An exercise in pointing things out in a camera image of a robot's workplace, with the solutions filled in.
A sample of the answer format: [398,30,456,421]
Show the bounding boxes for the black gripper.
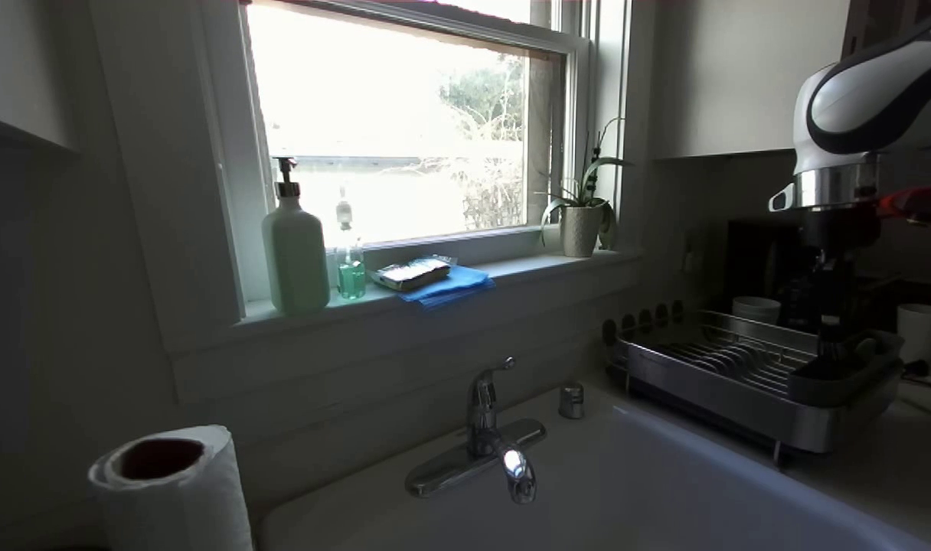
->
[801,201,880,379]

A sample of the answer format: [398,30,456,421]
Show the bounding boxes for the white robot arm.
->
[769,17,931,376]

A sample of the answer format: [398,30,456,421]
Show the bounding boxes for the steel dish rack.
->
[604,302,900,463]

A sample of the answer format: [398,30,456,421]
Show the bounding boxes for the black coffee maker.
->
[725,216,814,311]

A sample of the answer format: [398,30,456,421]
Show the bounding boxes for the white mug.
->
[897,302,931,364]

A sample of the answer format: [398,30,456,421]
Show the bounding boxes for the white sink basin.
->
[268,390,931,551]

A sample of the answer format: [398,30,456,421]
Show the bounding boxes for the potted plant white pot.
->
[541,116,631,259]

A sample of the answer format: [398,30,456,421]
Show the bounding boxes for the white upper cabinet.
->
[654,0,848,158]

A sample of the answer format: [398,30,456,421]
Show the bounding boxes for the chrome sink faucet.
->
[406,354,548,504]

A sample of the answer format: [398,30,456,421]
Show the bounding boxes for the small green bottle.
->
[333,186,371,302]

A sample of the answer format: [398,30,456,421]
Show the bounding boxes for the green soap dispenser bottle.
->
[265,155,328,314]

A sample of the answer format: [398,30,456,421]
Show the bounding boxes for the white paper towel roll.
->
[89,424,254,551]

